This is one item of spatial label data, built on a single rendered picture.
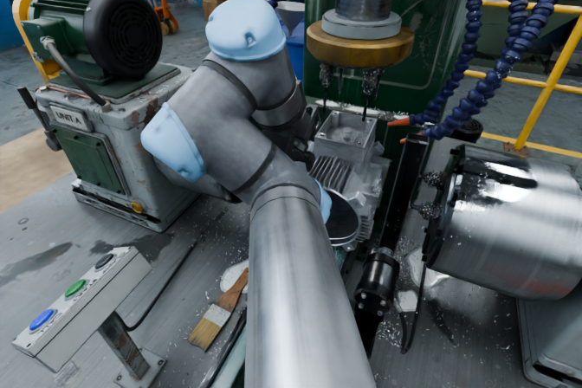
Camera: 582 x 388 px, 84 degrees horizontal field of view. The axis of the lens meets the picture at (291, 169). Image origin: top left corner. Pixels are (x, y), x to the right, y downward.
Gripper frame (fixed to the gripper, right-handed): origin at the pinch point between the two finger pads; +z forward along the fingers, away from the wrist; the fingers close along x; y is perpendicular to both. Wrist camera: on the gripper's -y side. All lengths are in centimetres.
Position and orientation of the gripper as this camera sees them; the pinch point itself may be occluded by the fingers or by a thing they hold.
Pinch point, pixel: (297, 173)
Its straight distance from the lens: 62.9
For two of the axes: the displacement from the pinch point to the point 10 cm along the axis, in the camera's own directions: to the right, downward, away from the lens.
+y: 3.6, -8.8, 3.1
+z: 2.0, 4.0, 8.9
